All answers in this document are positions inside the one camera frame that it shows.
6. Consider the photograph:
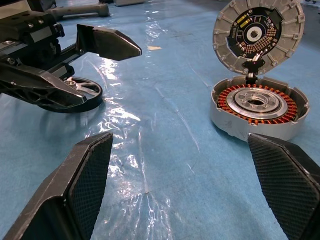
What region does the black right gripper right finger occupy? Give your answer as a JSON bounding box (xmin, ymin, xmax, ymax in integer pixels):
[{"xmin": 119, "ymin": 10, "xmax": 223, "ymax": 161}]
[{"xmin": 247, "ymin": 132, "xmax": 320, "ymax": 240}]

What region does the blue table mat plastic film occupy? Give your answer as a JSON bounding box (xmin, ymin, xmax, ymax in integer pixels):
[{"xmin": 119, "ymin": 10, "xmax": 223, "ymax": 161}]
[{"xmin": 0, "ymin": 0, "xmax": 320, "ymax": 240}]

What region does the grey metal brake disc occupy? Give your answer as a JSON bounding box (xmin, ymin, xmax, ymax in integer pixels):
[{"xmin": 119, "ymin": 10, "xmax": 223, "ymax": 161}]
[{"xmin": 209, "ymin": 76, "xmax": 311, "ymax": 142}]

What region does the black spoked rotor disc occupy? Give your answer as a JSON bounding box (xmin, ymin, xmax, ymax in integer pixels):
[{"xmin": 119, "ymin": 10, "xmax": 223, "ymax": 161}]
[{"xmin": 37, "ymin": 76, "xmax": 104, "ymax": 114}]

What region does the silver motor cover circuit board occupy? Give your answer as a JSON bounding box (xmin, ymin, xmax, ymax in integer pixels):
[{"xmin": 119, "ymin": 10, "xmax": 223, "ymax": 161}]
[{"xmin": 212, "ymin": 0, "xmax": 306, "ymax": 76}]

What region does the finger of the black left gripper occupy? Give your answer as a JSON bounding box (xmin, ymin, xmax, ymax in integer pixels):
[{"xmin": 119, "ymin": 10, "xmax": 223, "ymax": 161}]
[
  {"xmin": 0, "ymin": 62, "xmax": 88, "ymax": 111},
  {"xmin": 75, "ymin": 23, "xmax": 143, "ymax": 62}
]

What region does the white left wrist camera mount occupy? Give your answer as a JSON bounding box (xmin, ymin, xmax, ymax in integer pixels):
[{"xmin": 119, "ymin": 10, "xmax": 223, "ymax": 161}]
[{"xmin": 0, "ymin": 0, "xmax": 38, "ymax": 20}]

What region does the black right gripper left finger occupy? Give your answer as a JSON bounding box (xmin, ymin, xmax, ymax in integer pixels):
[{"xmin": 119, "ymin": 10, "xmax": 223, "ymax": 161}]
[{"xmin": 3, "ymin": 131, "xmax": 114, "ymax": 240}]

